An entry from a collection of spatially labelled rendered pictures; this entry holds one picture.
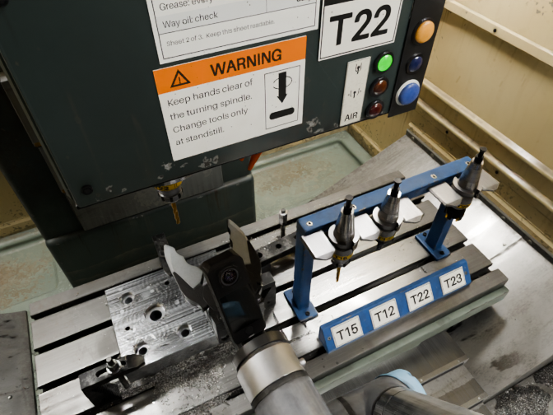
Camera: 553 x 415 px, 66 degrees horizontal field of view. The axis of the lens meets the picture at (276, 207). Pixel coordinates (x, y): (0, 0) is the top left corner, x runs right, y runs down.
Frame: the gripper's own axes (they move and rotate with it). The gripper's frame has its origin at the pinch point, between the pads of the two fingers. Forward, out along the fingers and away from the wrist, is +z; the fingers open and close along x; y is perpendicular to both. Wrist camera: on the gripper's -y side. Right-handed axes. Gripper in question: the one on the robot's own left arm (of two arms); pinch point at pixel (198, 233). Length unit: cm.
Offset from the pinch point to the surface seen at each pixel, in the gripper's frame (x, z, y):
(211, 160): 1.9, -4.2, -17.2
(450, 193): 58, -1, 20
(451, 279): 61, -10, 47
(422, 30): 27.8, -6.0, -27.1
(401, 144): 98, 49, 60
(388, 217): 38.9, -1.2, 17.4
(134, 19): -2.6, -3.4, -33.7
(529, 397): 73, -41, 74
